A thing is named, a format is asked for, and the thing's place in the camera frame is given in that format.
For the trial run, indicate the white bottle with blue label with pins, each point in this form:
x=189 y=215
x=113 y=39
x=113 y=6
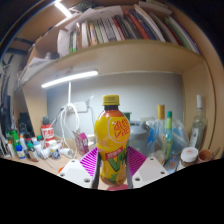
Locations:
x=20 y=152

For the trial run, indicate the pink carton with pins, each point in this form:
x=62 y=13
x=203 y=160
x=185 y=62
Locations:
x=81 y=143

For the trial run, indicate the grey shaker bottle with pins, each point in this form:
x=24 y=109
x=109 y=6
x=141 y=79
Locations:
x=138 y=138

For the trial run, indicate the brown bottle with green cap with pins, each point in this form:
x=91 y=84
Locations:
x=32 y=154

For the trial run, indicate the green plastic container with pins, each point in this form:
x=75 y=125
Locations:
x=14 y=138

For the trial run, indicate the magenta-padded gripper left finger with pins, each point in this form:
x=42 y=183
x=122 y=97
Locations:
x=88 y=161

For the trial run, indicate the brown jar with white lid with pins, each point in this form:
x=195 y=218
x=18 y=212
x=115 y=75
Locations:
x=189 y=156

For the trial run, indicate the clear glass bottle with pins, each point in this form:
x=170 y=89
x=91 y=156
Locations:
x=199 y=128

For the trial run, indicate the wooden shelf unit with books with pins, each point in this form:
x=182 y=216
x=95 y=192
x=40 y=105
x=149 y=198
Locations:
x=133 y=56

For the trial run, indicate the brown mug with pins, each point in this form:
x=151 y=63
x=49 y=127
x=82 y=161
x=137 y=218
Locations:
x=204 y=156

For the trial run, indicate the red and white canister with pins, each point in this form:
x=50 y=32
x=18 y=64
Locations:
x=48 y=131

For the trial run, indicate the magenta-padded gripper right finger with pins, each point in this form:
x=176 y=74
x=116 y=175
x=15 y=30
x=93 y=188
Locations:
x=137 y=161

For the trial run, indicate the yellow juice bottle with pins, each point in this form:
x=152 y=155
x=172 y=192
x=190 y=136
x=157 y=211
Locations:
x=111 y=136

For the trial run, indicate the ceiling tube light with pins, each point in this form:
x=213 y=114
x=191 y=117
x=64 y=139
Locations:
x=62 y=9

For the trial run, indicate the white light bar under shelf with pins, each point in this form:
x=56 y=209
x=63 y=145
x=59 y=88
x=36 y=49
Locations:
x=68 y=79

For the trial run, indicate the clear bottle with yellow cap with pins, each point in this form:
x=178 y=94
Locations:
x=160 y=133

